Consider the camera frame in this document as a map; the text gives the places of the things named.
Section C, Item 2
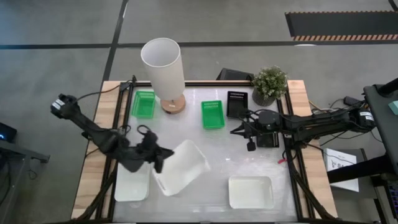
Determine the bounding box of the white lamp with wooden base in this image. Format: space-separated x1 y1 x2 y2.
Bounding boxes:
140 37 187 114

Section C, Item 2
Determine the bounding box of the potted plant in grey pot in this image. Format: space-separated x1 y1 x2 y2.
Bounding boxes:
251 65 289 107

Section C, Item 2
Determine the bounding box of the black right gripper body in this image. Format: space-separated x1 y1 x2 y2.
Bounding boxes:
247 110 281 140

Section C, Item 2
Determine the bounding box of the green slotted plastic basket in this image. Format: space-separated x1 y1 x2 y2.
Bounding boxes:
131 90 156 119
201 100 226 130

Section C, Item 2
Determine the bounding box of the dark device with blue light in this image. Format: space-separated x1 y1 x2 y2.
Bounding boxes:
0 122 17 143

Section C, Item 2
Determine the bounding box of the black power adapter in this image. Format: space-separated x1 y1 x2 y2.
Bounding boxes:
343 96 361 106

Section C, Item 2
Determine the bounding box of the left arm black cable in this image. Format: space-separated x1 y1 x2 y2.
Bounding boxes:
76 75 137 102

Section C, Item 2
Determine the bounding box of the black bar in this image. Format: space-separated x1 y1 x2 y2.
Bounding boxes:
326 154 398 184

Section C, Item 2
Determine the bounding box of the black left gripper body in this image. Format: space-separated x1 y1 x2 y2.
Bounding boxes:
136 130 165 164

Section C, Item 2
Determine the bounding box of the black hazard-striped floor mat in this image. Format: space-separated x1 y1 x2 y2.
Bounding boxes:
285 11 398 42

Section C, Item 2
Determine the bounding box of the black side table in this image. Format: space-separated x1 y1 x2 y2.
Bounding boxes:
363 77 398 175

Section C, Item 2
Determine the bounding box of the black slotted plastic basket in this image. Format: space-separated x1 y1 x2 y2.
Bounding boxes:
256 130 280 149
226 90 249 119

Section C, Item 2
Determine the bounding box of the black device behind table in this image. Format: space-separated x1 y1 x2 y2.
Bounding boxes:
216 67 255 82

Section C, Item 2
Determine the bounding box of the black aluminium table frame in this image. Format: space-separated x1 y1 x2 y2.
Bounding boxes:
71 80 340 224

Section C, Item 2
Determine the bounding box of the white cardboard box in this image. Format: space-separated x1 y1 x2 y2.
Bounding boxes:
323 147 360 193

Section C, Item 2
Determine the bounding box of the keyboard with coloured keys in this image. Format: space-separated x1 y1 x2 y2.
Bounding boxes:
385 182 398 212

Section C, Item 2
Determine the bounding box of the grey metal stand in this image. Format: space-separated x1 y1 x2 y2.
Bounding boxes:
0 139 50 215

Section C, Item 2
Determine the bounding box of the white plastic basket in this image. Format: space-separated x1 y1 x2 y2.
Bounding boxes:
228 175 275 210
151 139 211 197
114 161 151 202

